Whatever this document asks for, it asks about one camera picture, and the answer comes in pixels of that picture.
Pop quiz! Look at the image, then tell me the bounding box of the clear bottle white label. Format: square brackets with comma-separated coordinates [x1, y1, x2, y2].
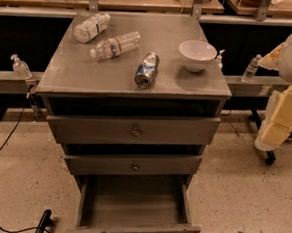
[74, 13, 111, 43]

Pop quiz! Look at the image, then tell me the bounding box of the grey open bottom drawer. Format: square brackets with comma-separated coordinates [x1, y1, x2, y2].
[66, 175, 200, 233]

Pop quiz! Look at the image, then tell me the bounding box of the grey drawer cabinet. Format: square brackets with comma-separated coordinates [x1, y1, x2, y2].
[25, 4, 238, 233]

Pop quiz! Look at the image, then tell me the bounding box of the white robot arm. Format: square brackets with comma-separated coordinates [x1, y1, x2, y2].
[254, 34, 292, 151]

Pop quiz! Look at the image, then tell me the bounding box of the left hand sanitizer pump bottle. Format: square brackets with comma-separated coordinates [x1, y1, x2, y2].
[11, 54, 33, 80]

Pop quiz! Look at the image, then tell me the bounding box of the black stand foot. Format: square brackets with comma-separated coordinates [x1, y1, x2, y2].
[35, 209, 53, 233]

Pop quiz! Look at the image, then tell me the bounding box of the small water bottle on rail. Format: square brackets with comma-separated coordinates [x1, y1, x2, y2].
[242, 54, 261, 83]

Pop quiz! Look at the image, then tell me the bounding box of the grey top drawer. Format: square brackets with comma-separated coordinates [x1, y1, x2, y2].
[47, 115, 220, 145]

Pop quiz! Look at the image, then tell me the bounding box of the black floor cable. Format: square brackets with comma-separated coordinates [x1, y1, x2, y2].
[0, 106, 64, 233]

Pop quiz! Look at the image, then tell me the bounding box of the white ceramic bowl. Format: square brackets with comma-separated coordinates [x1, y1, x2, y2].
[179, 40, 217, 73]

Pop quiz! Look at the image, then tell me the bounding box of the wooden workbench right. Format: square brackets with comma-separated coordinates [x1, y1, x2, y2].
[225, 0, 292, 18]

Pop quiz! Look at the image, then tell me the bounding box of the clear water bottle red label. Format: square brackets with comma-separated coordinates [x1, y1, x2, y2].
[89, 31, 141, 60]

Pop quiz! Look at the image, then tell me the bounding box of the small sanitizer bottle behind cabinet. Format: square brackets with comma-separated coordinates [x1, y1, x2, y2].
[216, 50, 225, 69]

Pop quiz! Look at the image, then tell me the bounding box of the crushed redbull can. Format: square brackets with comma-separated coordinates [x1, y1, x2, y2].
[134, 53, 160, 88]

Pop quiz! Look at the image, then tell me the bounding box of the grey middle drawer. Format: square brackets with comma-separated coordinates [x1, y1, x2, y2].
[64, 154, 202, 176]

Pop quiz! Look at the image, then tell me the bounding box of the black table leg with caster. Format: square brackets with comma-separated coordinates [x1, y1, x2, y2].
[251, 108, 275, 165]

